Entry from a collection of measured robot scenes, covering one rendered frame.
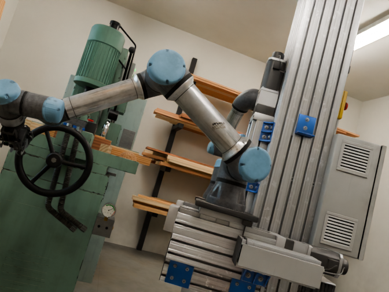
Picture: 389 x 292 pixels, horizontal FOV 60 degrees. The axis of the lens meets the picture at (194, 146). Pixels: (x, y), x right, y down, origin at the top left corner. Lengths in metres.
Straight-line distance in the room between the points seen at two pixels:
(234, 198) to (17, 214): 0.94
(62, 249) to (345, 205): 1.21
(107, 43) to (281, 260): 1.26
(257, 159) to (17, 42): 3.61
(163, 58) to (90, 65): 0.73
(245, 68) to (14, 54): 2.74
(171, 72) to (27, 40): 3.38
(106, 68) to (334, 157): 1.13
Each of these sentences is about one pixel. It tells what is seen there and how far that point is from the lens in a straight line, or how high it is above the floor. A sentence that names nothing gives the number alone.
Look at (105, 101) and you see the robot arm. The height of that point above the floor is 1.05.
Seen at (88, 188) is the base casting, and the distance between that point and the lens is 1.60.
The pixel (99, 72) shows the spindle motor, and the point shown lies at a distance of 1.74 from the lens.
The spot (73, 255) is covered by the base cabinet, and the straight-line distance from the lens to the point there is 1.64.
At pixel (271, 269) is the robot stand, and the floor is 0.68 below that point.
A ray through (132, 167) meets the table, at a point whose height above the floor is 0.87.
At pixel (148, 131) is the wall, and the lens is 4.06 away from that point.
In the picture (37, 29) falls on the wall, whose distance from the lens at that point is 4.36.
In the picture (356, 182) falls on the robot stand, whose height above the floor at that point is 1.05.
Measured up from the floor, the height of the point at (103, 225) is 0.59.
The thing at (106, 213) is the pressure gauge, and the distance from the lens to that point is 1.54.
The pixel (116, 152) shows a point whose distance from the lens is 1.75.
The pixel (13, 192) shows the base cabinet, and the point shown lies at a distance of 1.65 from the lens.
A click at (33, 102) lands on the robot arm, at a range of 1.08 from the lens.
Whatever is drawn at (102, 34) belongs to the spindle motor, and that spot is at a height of 1.45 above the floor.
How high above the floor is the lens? 0.85
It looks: 7 degrees up
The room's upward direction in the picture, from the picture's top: 16 degrees clockwise
